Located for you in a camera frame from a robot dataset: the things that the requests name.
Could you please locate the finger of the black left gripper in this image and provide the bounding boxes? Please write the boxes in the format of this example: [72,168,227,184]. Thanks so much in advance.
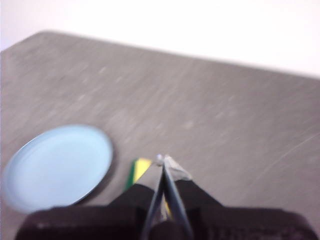
[163,154,226,240]
[109,153,165,240]

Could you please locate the yellow sponge with green scourer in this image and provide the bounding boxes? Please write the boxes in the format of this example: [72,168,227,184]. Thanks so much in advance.
[124,157,174,222]

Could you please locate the light blue round plate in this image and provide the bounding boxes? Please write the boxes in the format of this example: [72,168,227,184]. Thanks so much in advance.
[2,124,114,213]

